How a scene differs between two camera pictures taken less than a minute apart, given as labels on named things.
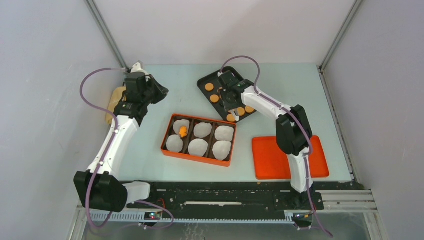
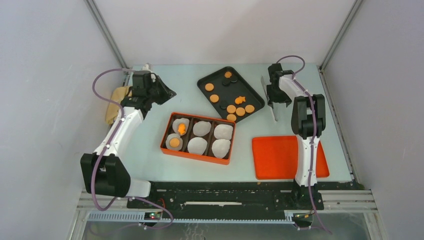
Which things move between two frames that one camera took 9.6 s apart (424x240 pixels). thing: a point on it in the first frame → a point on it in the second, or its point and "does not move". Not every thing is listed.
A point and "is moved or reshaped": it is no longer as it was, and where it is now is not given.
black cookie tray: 210,85 does not move
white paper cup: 178,123 does not move
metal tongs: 235,112 is moved or reshaped
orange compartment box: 207,140 does not move
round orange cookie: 209,87 does not move
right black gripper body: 225,101 → 276,95
